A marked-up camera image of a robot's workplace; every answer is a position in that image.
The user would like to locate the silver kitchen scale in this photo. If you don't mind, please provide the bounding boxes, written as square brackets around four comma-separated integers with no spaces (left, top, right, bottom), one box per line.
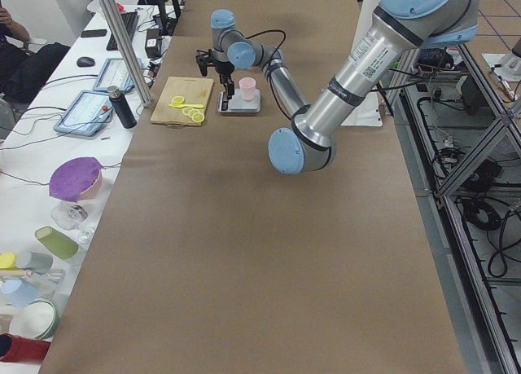
[217,89,261,114]

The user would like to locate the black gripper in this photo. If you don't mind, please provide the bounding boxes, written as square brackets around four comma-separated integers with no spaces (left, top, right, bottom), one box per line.
[212,50,235,99]

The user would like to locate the purple cloth on bowl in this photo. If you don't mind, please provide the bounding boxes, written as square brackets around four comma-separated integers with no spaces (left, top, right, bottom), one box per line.
[49,156,103,202]

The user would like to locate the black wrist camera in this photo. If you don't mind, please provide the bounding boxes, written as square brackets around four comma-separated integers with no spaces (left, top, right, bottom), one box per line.
[195,49,214,77]

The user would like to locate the aluminium frame post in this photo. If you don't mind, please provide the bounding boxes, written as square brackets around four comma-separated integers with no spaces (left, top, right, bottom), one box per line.
[99,0,152,108]

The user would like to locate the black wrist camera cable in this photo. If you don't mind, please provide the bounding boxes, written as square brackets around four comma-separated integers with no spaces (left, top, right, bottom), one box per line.
[239,29,287,65]

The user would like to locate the green cup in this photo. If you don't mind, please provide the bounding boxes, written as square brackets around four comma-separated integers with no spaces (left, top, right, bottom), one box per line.
[34,226,78,260]

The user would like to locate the pink cup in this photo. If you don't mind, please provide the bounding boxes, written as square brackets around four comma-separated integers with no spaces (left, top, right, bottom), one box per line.
[239,77,256,101]

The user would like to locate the black thermos bottle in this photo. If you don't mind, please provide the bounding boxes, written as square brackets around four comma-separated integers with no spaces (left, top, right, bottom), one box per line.
[107,86,137,129]

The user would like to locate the light blue cup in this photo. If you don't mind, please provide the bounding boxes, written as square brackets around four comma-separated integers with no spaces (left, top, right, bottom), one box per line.
[1,279,39,308]

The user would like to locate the black computer mouse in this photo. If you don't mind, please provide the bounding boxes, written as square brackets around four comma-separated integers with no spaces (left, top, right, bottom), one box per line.
[77,56,95,68]

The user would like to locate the grey cup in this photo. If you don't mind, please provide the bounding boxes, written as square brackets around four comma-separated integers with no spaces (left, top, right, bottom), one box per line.
[15,251,54,273]

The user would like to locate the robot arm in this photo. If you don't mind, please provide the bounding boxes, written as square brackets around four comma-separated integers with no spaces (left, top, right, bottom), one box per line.
[210,0,479,174]

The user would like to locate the black keyboard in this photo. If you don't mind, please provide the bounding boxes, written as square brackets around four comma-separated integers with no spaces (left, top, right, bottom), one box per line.
[106,11,140,52]

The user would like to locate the wine glass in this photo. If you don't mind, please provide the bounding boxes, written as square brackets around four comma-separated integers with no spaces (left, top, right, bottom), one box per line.
[50,202,95,245]

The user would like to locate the white green bowl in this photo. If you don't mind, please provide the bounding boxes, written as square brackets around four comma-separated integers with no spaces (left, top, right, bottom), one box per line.
[9,301,59,340]

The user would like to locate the black smartphone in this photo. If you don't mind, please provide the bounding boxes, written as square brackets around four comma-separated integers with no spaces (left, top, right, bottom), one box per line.
[81,29,107,38]

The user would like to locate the wooden cutting board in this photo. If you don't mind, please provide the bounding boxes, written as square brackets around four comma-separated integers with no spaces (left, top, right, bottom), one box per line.
[150,77,214,127]

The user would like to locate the seated person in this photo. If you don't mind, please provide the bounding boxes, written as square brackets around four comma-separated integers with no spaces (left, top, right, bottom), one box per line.
[1,7,70,103]

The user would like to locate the red cylinder container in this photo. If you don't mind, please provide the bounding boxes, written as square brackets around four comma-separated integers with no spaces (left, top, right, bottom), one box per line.
[1,333,51,364]

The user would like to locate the yellow cup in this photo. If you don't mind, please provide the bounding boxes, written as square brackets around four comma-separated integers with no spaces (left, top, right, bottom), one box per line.
[0,252,17,271]

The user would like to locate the black power adapter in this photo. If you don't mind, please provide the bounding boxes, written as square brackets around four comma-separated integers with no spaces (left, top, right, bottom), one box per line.
[145,29,163,59]

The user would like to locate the blue teach pendant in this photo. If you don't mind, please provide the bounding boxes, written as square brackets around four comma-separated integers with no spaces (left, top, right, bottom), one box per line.
[53,90,112,137]
[92,58,134,93]

